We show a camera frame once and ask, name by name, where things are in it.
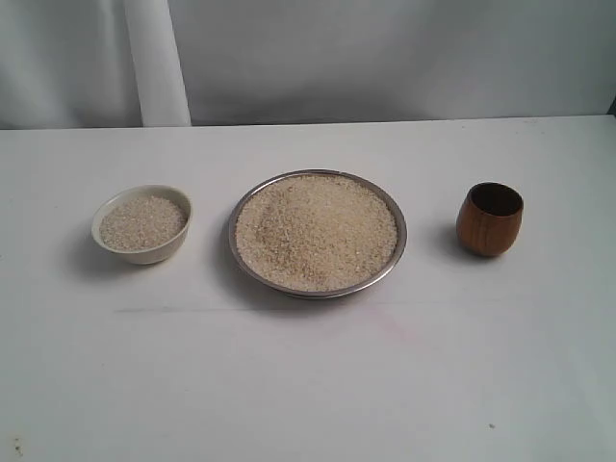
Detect round steel plate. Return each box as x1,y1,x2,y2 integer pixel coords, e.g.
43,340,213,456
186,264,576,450
228,167,408,300

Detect rice in small bowl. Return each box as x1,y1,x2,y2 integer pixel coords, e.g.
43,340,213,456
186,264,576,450
99,195,188,251

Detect small cream ceramic bowl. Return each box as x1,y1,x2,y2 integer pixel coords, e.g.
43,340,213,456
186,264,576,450
91,185,193,265

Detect brown wooden cup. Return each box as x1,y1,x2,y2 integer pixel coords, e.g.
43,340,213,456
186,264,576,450
455,182,524,258

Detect rice in steel plate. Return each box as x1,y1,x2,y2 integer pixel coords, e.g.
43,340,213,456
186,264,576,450
234,173,398,293

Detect white backdrop cloth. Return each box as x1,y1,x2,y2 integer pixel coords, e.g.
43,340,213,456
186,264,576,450
1,1,615,129

